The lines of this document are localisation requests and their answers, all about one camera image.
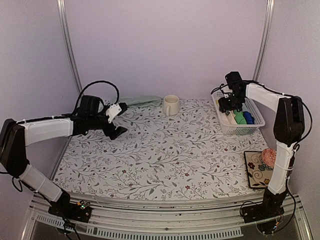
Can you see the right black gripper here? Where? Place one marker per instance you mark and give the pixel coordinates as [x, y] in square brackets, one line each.
[225, 106]

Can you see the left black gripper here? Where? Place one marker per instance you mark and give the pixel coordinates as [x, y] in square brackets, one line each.
[108, 131]

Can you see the cream white towel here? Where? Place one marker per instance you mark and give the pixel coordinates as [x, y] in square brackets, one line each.
[228, 117]

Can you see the mint green towel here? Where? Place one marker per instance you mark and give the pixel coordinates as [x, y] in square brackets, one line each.
[142, 101]

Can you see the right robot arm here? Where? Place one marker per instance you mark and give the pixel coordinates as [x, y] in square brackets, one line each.
[288, 128]

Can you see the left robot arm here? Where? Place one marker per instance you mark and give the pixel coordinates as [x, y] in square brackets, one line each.
[89, 114]

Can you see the green rolled towel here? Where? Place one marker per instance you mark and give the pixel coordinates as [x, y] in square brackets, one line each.
[239, 117]

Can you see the blue rolled towel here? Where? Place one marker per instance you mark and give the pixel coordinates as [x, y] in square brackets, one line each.
[248, 118]

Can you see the white plastic basket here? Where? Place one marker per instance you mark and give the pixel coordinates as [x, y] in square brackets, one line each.
[239, 129]

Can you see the red patterned bowl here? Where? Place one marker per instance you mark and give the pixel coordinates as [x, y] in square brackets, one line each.
[268, 157]

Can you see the cream ceramic mug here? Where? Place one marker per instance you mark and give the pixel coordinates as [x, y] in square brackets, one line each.
[171, 105]

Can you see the floral table mat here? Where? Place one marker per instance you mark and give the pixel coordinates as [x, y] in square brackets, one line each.
[181, 157]

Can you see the floral square plate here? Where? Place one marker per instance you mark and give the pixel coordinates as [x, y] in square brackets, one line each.
[258, 175]

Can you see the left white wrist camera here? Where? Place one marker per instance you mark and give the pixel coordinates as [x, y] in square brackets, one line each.
[115, 110]

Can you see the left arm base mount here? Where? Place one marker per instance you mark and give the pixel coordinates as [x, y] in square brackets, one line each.
[80, 211]

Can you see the right aluminium frame post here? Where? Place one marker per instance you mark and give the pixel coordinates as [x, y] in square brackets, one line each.
[268, 18]

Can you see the aluminium frame post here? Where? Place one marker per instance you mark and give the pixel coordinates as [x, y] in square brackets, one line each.
[268, 18]
[62, 13]

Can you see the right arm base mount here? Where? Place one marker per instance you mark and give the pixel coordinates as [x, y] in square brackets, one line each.
[257, 212]

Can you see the aluminium front rail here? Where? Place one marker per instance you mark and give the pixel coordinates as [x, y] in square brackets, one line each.
[209, 219]

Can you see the left aluminium frame post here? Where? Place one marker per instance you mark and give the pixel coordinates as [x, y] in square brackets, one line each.
[62, 13]

